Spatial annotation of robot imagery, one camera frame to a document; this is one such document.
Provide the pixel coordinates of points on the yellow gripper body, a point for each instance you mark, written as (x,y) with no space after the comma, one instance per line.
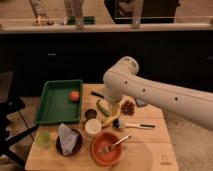
(115,108)

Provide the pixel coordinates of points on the red orange apple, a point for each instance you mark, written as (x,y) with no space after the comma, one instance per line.
(74,96)

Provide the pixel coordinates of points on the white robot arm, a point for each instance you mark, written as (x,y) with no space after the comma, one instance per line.
(122,79)

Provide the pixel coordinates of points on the green pepper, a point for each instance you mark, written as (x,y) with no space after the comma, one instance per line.
(102,109)

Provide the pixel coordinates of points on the brown pine cone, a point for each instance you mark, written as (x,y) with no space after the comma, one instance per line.
(128,108)

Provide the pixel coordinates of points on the yellow banana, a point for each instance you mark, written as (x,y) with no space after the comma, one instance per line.
(109,121)

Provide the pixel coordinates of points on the small metal cup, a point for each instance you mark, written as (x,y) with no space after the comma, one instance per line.
(90,114)

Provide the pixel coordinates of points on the blue sponge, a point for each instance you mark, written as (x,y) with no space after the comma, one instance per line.
(140,103)

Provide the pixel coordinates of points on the white cup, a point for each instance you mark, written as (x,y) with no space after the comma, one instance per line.
(93,127)

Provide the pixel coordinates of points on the metal fork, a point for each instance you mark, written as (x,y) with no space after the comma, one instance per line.
(116,143)

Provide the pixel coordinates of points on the orange bowl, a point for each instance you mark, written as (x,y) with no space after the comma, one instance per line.
(100,141)

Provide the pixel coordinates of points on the grey crumpled cloth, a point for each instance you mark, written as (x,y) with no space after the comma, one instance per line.
(68,139)

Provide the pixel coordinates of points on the green plastic tray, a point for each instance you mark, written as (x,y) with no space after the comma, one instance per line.
(55,106)

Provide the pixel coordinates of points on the dark brown plate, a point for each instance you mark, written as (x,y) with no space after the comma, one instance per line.
(77,145)

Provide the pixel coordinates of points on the light green cup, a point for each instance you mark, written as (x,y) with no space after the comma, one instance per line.
(43,139)

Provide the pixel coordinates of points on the dark cabinet counter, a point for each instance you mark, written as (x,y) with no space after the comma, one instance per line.
(169,55)

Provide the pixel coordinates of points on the black handled dish brush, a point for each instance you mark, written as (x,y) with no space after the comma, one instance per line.
(119,124)

